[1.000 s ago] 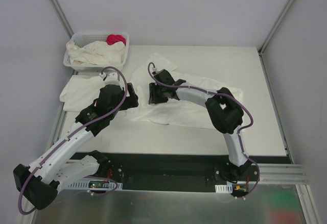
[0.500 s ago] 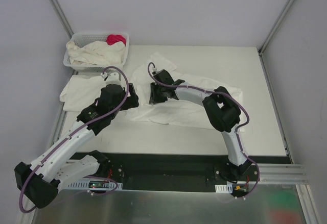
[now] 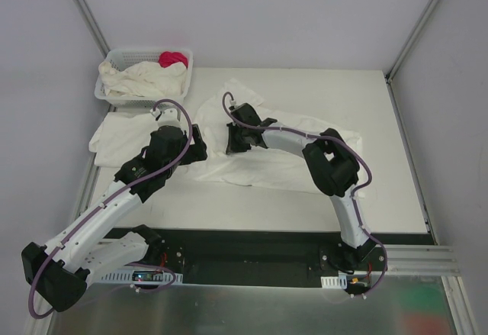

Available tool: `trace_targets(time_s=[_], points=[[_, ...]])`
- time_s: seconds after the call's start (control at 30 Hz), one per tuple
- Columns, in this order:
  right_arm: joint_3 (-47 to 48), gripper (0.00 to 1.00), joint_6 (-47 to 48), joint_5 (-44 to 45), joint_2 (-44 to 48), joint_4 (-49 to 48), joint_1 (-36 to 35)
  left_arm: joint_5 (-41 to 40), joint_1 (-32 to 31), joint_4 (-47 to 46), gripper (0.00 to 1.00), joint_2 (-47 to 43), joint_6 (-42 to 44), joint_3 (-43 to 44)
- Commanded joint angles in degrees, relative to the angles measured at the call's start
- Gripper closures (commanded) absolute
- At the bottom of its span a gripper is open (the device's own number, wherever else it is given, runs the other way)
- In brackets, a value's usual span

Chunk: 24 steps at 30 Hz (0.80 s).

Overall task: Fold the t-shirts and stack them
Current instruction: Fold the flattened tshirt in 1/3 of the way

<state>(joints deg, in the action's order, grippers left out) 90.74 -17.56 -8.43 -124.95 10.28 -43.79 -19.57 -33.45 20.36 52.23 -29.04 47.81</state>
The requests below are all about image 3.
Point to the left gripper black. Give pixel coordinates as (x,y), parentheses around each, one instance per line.
(197,149)

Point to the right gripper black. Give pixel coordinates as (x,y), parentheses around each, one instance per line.
(233,139)

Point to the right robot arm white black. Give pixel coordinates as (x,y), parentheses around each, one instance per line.
(332,165)

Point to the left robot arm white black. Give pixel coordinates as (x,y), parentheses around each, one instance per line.
(62,269)

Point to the folded white t shirt stack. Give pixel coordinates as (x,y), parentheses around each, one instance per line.
(120,137)

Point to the cream clothes in basket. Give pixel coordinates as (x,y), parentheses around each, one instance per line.
(143,80)

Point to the red garment in basket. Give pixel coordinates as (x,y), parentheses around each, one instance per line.
(168,58)

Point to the white plastic laundry basket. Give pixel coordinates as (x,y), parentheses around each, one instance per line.
(122,58)

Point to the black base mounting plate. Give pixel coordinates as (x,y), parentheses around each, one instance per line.
(260,258)

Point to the left white cable duct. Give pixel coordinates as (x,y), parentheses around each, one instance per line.
(140,276)

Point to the white cable duct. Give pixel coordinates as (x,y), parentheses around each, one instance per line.
(140,276)
(334,282)

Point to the right white cable duct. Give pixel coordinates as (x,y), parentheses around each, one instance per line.
(334,282)

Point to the aluminium rail front right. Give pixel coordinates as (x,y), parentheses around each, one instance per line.
(421,260)

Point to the left aluminium frame post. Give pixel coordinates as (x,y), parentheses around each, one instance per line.
(92,25)

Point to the aluminium frame post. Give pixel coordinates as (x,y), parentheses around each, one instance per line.
(92,25)
(413,37)

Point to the right aluminium frame post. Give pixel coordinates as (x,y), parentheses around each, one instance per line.
(413,37)

